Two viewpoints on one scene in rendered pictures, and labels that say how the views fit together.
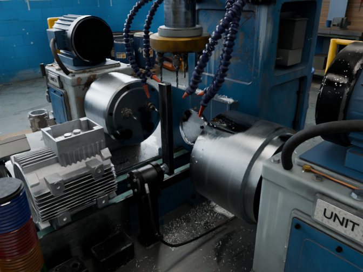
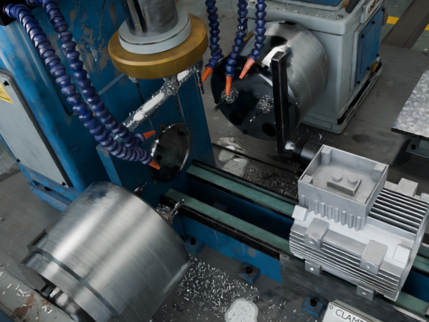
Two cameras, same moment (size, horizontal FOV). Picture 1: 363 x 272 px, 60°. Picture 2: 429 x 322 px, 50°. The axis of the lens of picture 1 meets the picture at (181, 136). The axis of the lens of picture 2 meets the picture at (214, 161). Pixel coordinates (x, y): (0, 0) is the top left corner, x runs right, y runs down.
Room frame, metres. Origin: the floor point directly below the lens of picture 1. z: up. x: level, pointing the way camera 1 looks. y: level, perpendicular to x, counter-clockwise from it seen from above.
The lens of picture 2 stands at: (0.99, 0.75, 1.73)
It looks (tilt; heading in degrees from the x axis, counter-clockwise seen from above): 45 degrees down; 263
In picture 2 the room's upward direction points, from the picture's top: 12 degrees counter-clockwise
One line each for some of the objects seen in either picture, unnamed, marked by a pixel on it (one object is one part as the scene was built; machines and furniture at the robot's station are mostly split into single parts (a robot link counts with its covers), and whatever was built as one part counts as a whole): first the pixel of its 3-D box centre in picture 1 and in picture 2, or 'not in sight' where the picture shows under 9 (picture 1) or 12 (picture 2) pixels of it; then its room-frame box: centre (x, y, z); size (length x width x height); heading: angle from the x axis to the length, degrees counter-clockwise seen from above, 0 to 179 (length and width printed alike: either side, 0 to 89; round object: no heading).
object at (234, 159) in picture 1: (257, 170); (275, 75); (0.68, -0.19, 1.04); 0.41 x 0.25 x 0.25; 40
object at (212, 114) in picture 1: (206, 135); (156, 156); (1.03, -0.09, 0.97); 0.30 x 0.11 x 0.34; 40
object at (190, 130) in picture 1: (193, 130); (172, 153); (0.99, -0.04, 1.02); 0.15 x 0.02 x 0.15; 40
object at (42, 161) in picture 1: (65, 178); (360, 227); (0.70, 0.30, 1.02); 0.20 x 0.19 x 0.19; 130
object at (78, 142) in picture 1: (74, 141); (341, 186); (0.73, 0.27, 1.11); 0.12 x 0.11 x 0.07; 130
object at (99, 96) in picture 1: (116, 104); (88, 283); (1.20, 0.26, 1.04); 0.37 x 0.25 x 0.25; 40
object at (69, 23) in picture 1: (74, 66); not in sight; (1.40, 0.46, 1.16); 0.33 x 0.26 x 0.42; 40
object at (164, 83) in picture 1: (166, 130); (281, 107); (0.75, 0.04, 1.12); 0.04 x 0.03 x 0.26; 130
